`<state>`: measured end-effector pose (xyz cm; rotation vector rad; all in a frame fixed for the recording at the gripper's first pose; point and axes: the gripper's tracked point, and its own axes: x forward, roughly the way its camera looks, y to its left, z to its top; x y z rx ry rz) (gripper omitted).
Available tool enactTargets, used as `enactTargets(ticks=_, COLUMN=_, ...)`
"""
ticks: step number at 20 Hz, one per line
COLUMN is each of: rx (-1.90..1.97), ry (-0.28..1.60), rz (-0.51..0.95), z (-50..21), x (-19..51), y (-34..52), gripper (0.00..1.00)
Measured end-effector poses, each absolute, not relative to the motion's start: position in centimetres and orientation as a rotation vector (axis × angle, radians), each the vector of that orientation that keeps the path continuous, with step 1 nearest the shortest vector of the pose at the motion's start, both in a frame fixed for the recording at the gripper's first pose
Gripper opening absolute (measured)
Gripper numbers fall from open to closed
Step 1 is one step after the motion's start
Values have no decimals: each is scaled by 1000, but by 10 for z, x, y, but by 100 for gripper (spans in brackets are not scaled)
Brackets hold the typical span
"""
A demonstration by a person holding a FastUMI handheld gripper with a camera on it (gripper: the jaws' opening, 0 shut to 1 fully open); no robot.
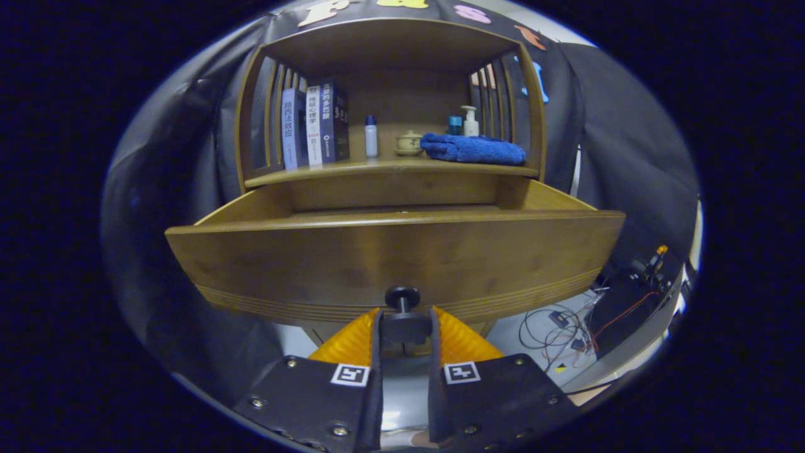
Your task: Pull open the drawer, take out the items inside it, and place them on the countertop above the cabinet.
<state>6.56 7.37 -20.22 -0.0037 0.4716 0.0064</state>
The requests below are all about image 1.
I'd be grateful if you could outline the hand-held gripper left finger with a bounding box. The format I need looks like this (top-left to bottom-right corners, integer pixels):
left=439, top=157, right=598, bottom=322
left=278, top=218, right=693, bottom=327
left=233, top=307, right=384, bottom=452

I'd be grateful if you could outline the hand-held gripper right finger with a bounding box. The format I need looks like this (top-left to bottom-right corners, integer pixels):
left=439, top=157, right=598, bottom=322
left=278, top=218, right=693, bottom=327
left=428, top=306, right=579, bottom=452

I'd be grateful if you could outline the wooden drawer with black knob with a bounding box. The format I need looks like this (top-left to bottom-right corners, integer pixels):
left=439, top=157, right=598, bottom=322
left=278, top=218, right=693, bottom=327
left=165, top=178, right=626, bottom=345

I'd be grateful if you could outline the wooden countertop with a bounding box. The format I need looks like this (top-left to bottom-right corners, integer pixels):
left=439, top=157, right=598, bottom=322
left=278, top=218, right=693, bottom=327
left=244, top=154, right=540, bottom=188

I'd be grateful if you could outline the wooden cabinet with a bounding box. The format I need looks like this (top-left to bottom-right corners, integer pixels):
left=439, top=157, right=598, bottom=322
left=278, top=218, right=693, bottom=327
left=234, top=18, right=548, bottom=344

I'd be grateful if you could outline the grey side table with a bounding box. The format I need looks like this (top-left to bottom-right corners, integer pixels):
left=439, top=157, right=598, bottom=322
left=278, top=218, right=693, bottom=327
left=560, top=271, right=689, bottom=394

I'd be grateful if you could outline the orange and black gripper tool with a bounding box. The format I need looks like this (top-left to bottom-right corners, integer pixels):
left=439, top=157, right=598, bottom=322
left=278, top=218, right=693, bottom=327
left=632, top=244, right=670, bottom=293

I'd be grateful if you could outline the blue folded towel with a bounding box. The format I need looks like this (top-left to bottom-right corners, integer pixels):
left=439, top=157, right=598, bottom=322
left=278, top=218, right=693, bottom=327
left=419, top=132, right=526, bottom=166

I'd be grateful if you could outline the beige lidded teacup with saucer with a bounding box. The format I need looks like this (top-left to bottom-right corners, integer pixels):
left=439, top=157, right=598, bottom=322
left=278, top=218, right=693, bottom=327
left=395, top=130, right=424, bottom=157

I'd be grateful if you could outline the white spine book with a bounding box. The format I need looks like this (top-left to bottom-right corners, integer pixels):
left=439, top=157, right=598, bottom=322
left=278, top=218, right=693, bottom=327
left=306, top=86, right=323, bottom=167

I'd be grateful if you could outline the dark blue book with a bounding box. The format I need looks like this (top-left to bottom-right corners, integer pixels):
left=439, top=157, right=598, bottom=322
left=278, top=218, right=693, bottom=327
left=319, top=79, right=350, bottom=164

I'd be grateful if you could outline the pale blue book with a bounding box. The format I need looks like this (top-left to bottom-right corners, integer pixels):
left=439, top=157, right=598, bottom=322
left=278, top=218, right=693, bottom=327
left=281, top=88, right=309, bottom=171

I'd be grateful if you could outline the tangle of floor cables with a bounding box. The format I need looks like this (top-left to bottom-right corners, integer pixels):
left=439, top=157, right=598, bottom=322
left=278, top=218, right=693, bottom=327
left=519, top=289, right=611, bottom=372

